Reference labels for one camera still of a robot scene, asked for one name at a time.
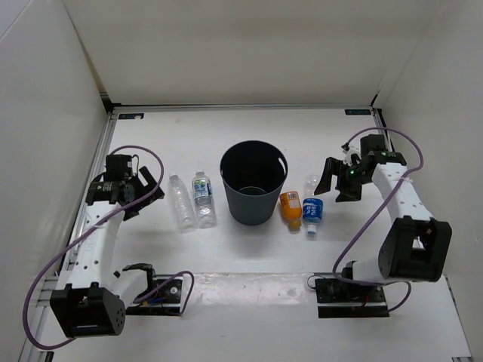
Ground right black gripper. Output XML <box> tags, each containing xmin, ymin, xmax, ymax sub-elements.
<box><xmin>313</xmin><ymin>157</ymin><xmax>371</xmax><ymax>203</ymax></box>

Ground clear bottle blue label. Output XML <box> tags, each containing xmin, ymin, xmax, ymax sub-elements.
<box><xmin>302</xmin><ymin>174</ymin><xmax>324</xmax><ymax>238</ymax></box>

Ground orange plastic bottle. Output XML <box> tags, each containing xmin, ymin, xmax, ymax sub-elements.
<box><xmin>279</xmin><ymin>191</ymin><xmax>302</xmax><ymax>231</ymax></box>

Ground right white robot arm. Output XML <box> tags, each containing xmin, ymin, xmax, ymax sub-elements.
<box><xmin>314</xmin><ymin>134</ymin><xmax>452</xmax><ymax>302</ymax></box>

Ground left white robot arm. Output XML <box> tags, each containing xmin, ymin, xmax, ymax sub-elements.
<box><xmin>50</xmin><ymin>154</ymin><xmax>165</xmax><ymax>339</ymax></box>

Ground dark grey plastic bin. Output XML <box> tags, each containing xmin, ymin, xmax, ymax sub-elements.
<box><xmin>220</xmin><ymin>140</ymin><xmax>288</xmax><ymax>226</ymax></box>

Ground clear unlabelled plastic bottle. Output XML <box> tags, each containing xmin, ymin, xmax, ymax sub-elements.
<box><xmin>169</xmin><ymin>173</ymin><xmax>197</xmax><ymax>232</ymax></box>

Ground clear bottle green label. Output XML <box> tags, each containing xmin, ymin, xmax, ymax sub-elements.
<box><xmin>192</xmin><ymin>170</ymin><xmax>217</xmax><ymax>229</ymax></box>

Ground right blue table sticker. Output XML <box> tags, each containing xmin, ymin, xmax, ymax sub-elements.
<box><xmin>344</xmin><ymin>109</ymin><xmax>371</xmax><ymax>116</ymax></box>

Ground blue table sticker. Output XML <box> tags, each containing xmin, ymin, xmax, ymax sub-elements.
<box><xmin>118</xmin><ymin>113</ymin><xmax>144</xmax><ymax>120</ymax></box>
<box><xmin>344</xmin><ymin>109</ymin><xmax>371</xmax><ymax>116</ymax></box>

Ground left blue table sticker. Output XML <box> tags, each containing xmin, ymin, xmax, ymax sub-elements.
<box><xmin>118</xmin><ymin>113</ymin><xmax>144</xmax><ymax>120</ymax></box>

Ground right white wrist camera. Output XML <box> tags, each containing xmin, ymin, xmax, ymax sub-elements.
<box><xmin>341</xmin><ymin>143</ymin><xmax>361</xmax><ymax>167</ymax></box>

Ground right aluminium frame rail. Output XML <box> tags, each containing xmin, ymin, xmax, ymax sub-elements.
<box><xmin>371</xmin><ymin>107</ymin><xmax>391</xmax><ymax>143</ymax></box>

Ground aluminium frame rail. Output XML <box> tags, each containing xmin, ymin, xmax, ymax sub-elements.
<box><xmin>22</xmin><ymin>112</ymin><xmax>120</xmax><ymax>353</ymax></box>
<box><xmin>371</xmin><ymin>107</ymin><xmax>391</xmax><ymax>143</ymax></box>

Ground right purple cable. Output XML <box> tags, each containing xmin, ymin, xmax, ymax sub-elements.
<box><xmin>331</xmin><ymin>127</ymin><xmax>426</xmax><ymax>312</ymax></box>

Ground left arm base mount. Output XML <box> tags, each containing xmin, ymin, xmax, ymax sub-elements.
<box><xmin>126</xmin><ymin>276</ymin><xmax>183</xmax><ymax>317</ymax></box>

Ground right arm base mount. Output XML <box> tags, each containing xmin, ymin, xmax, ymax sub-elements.
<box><xmin>306</xmin><ymin>274</ymin><xmax>389</xmax><ymax>319</ymax></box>

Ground left aluminium frame rail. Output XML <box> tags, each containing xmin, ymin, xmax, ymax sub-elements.
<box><xmin>22</xmin><ymin>112</ymin><xmax>120</xmax><ymax>353</ymax></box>

